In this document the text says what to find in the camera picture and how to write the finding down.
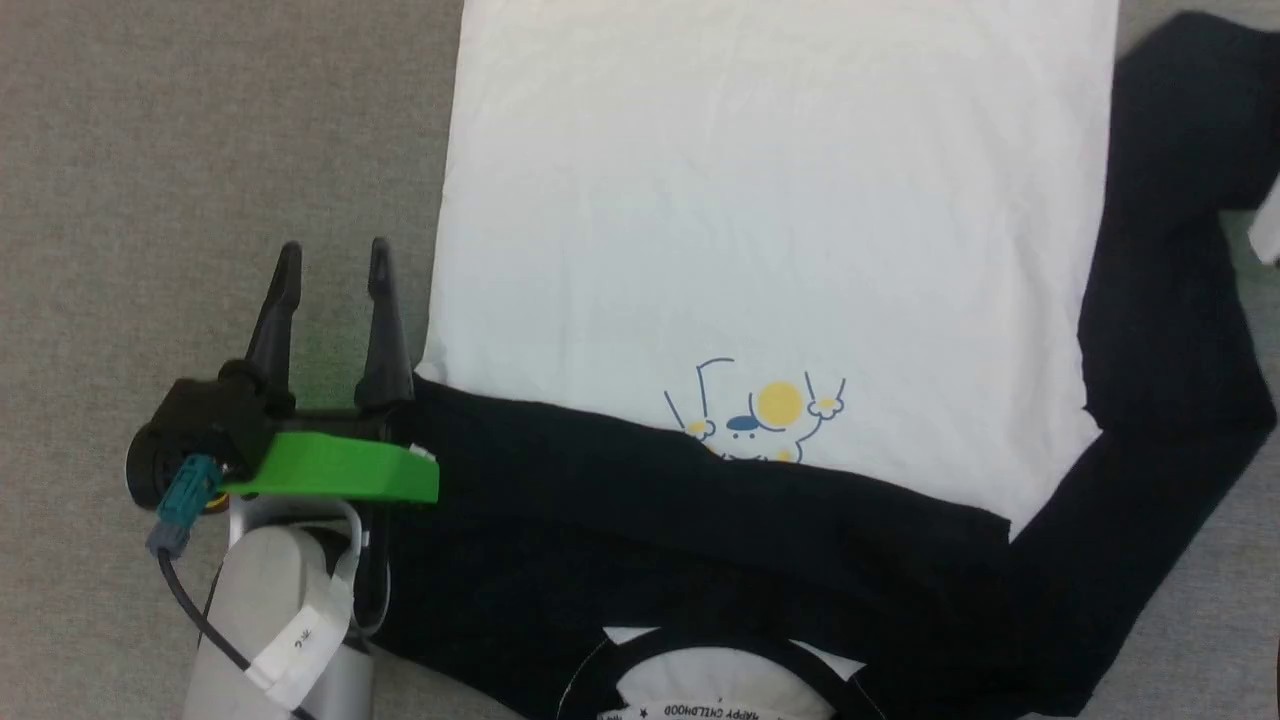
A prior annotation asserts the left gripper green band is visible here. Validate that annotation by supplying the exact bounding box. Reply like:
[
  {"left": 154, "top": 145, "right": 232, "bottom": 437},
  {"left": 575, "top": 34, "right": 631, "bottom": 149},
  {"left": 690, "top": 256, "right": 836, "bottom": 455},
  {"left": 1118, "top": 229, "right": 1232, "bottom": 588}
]
[{"left": 222, "top": 237, "right": 441, "bottom": 507}]

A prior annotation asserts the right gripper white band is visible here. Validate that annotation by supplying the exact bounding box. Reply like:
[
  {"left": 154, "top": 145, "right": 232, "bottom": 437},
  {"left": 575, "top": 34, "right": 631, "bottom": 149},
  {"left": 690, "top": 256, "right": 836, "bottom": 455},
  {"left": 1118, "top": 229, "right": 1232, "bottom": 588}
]
[{"left": 1248, "top": 180, "right": 1280, "bottom": 267}]

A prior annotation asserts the white and black raglan shirt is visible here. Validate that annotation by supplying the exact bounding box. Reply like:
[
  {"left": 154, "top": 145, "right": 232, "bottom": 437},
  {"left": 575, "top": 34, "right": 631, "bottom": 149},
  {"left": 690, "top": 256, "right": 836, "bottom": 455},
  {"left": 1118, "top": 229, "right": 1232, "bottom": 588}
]
[{"left": 372, "top": 0, "right": 1280, "bottom": 720}]

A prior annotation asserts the black cable teal connector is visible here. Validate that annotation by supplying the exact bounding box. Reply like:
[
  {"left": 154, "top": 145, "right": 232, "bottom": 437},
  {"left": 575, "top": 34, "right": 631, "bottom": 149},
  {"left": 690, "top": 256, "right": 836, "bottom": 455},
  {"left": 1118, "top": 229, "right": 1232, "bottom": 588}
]
[{"left": 147, "top": 455, "right": 321, "bottom": 720}]

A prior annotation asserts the white label strap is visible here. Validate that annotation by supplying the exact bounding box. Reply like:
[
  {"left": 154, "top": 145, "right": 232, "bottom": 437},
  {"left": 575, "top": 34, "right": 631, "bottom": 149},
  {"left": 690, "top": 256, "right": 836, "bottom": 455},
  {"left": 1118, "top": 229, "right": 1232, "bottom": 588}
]
[{"left": 243, "top": 565, "right": 358, "bottom": 713}]

